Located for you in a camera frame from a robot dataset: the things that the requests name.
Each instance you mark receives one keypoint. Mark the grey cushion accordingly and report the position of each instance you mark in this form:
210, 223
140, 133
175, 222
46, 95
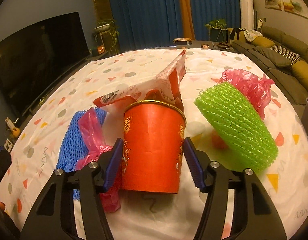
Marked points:
278, 60

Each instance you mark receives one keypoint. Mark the blue foam net sleeve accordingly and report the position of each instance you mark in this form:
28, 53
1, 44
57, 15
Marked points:
73, 147

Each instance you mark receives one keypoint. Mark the orange curtain strip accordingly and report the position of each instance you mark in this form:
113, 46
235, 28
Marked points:
188, 27

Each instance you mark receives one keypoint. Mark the pink plastic bag back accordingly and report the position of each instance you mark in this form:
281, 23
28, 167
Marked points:
256, 90

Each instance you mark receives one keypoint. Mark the large red white package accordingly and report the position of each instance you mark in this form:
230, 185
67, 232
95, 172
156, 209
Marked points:
164, 87

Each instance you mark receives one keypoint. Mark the grey TV cabinet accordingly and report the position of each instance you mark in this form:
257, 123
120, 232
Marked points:
5, 110

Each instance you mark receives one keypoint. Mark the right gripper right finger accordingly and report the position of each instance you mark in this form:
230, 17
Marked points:
254, 214

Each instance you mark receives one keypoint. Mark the white clothes on sofa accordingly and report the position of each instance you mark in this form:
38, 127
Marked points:
251, 34

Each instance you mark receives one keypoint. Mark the white standing air conditioner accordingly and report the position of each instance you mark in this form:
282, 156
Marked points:
247, 14

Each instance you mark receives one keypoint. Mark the pink plastic bag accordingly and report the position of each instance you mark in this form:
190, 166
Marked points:
90, 128
256, 90

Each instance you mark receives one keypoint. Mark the patterned cushion far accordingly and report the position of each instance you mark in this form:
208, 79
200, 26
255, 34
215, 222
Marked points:
286, 53

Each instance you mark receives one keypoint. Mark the blue curtains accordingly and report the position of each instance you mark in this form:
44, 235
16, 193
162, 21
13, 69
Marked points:
155, 23

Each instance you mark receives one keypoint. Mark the hanging plant on stand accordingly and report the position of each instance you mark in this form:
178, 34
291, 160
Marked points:
106, 36

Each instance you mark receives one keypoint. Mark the mustard cushion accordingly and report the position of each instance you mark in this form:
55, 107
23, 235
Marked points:
262, 41
300, 72

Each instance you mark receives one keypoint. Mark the red paper cup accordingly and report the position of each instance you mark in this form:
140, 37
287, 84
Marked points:
153, 147

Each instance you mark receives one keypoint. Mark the black television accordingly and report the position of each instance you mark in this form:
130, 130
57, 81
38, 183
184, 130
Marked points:
35, 57

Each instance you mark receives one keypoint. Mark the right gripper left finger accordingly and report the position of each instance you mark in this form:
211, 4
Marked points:
52, 215

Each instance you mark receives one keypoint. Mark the mustard cushion middle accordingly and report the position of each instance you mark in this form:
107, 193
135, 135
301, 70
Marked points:
300, 72

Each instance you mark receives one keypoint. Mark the green foam net sleeve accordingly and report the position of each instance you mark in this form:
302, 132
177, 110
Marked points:
239, 125

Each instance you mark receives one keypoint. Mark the grey sectional sofa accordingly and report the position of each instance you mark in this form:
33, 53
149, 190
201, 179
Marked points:
283, 77

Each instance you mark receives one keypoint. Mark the dark coffee table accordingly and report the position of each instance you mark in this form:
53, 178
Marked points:
205, 45

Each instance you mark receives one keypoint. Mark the mustard cushion far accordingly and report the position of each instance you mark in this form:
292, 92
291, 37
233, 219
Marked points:
262, 41

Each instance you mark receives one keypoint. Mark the pink plastic bag front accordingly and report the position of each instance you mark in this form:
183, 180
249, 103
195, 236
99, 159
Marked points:
90, 128

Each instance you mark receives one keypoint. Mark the potted green plant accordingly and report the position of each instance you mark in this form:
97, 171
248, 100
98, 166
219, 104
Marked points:
217, 30

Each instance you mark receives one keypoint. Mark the patterned white tablecloth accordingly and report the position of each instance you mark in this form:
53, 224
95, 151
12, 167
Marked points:
146, 215

